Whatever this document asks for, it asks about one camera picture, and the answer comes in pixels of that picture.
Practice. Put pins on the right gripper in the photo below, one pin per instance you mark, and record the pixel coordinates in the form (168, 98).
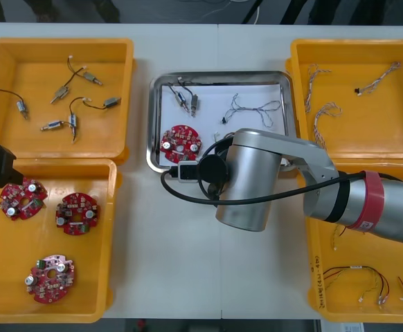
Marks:
(221, 149)

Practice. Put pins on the round red circuit board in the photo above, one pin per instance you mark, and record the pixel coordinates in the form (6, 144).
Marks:
(54, 290)
(14, 197)
(175, 135)
(73, 204)

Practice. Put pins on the bare metal solenoid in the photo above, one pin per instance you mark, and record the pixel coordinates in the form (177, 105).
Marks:
(195, 101)

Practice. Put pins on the solenoid with blue label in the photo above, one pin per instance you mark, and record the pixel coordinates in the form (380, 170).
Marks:
(179, 98)

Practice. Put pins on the steel tray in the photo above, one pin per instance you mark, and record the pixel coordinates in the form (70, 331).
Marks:
(153, 138)

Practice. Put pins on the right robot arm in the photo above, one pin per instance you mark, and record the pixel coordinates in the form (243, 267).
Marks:
(253, 180)

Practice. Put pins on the white paper sheet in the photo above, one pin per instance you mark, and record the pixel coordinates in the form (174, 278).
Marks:
(215, 100)

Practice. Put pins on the yellow-orange plastic bin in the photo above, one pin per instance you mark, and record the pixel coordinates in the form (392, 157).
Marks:
(49, 48)
(94, 283)
(360, 252)
(354, 114)

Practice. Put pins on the white paper label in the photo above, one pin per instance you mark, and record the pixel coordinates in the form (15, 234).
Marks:
(350, 328)

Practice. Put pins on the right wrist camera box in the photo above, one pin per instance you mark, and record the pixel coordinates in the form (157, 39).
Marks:
(187, 173)

